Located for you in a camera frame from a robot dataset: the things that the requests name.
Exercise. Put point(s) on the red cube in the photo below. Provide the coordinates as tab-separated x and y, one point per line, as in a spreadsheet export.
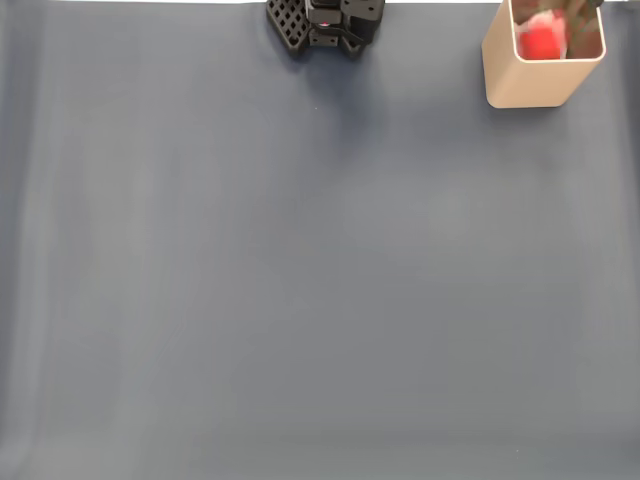
540	42

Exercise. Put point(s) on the beige rectangular box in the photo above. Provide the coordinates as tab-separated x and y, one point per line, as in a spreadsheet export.
530	82

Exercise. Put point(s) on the grey table cloth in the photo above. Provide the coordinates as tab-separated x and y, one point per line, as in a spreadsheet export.
320	325

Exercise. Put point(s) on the white crumpled paper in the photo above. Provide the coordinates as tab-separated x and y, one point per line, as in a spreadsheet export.
562	30

